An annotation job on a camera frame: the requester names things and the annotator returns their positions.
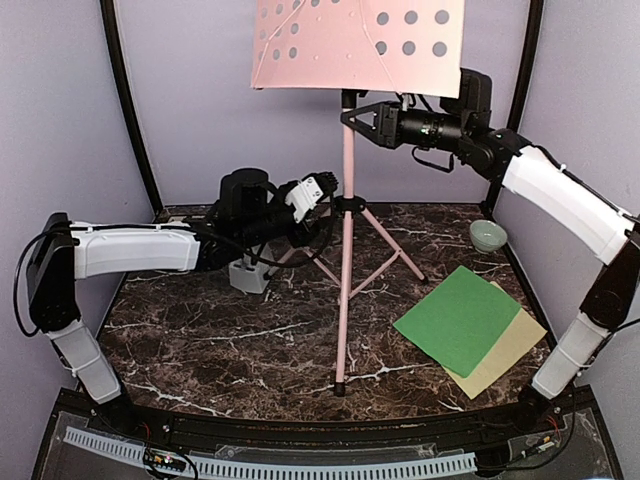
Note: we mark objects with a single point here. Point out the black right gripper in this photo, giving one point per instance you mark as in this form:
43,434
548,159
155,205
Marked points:
388,129

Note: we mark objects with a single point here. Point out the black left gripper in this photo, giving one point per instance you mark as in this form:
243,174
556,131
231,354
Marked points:
308,233

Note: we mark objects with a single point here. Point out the green paper sheet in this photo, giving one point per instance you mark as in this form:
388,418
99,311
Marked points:
431,324

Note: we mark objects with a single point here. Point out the yellow paper sheet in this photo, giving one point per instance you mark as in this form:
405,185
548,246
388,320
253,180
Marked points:
505,350

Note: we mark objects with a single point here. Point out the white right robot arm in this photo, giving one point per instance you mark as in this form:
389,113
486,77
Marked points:
507,159

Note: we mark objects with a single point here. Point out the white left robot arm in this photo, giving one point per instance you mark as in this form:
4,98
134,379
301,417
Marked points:
250,212

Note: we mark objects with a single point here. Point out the white metronome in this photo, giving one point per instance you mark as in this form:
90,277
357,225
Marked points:
248,275

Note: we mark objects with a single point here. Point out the floral patterned coaster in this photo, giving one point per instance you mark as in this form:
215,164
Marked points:
185,218

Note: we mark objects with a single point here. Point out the pale green bowl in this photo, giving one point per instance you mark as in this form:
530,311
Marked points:
487,236

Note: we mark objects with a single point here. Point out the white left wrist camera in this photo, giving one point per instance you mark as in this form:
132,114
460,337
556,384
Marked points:
309,192

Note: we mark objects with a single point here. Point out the black right frame post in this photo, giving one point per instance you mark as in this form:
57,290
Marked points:
526,65

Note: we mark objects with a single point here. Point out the black frame post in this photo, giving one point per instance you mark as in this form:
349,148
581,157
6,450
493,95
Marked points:
526,65
126,100

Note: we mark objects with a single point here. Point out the black front rail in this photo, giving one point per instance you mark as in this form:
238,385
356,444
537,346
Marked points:
487,429

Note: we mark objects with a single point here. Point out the black left frame post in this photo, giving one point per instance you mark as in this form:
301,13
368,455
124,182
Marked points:
126,100

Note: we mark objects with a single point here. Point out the grey cable duct strip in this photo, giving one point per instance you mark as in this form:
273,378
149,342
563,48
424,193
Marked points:
234,462

